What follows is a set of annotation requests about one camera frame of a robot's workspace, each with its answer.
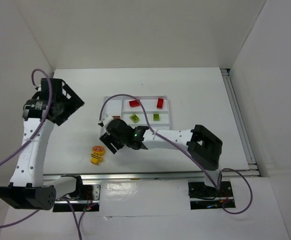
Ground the yellow orange lego stack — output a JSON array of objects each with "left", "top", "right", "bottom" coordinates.
[{"left": 90, "top": 145, "right": 106, "bottom": 165}]

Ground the green lego piece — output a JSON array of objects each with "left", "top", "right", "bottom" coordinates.
[
  {"left": 153, "top": 113, "right": 160, "bottom": 121},
  {"left": 129, "top": 114, "right": 140, "bottom": 124}
]

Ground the red lego brick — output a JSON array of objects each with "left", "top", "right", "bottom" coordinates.
[
  {"left": 128, "top": 99, "right": 141, "bottom": 108},
  {"left": 156, "top": 98, "right": 165, "bottom": 109}
]

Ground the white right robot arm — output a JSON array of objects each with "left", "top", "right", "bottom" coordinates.
[{"left": 98, "top": 116, "right": 223, "bottom": 190}]

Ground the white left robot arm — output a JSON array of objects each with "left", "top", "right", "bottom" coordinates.
[{"left": 0, "top": 78, "right": 84, "bottom": 210}]

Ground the white divided sorting tray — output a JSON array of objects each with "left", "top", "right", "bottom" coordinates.
[{"left": 102, "top": 95, "right": 171, "bottom": 130}]

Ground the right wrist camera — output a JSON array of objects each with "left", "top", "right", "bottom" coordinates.
[{"left": 98, "top": 114, "right": 113, "bottom": 128}]

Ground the aluminium front rail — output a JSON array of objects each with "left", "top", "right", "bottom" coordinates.
[{"left": 43, "top": 171, "right": 204, "bottom": 182}]

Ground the aluminium rail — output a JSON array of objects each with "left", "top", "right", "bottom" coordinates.
[
  {"left": 43, "top": 171, "right": 204, "bottom": 182},
  {"left": 220, "top": 68, "right": 260, "bottom": 177}
]

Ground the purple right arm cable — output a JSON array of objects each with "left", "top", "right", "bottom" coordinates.
[{"left": 99, "top": 93, "right": 254, "bottom": 215}]

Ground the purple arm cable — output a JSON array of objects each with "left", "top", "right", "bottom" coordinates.
[
  {"left": 99, "top": 93, "right": 254, "bottom": 215},
  {"left": 0, "top": 68, "right": 86, "bottom": 240}
]

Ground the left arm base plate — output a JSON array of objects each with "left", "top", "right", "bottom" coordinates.
[{"left": 52, "top": 183, "right": 101, "bottom": 213}]

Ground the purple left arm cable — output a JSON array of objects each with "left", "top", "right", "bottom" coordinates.
[{"left": 0, "top": 68, "right": 86, "bottom": 240}]

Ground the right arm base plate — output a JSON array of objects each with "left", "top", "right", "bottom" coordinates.
[{"left": 188, "top": 181, "right": 236, "bottom": 210}]

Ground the aluminium right side rail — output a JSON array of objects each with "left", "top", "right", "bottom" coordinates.
[{"left": 220, "top": 68, "right": 260, "bottom": 177}]

